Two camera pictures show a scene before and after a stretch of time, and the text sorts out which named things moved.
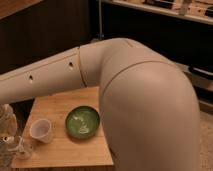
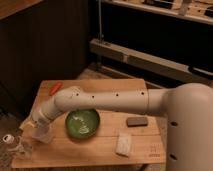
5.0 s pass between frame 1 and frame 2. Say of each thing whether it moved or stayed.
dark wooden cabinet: stayed
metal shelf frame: stayed
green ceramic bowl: stayed
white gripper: moved
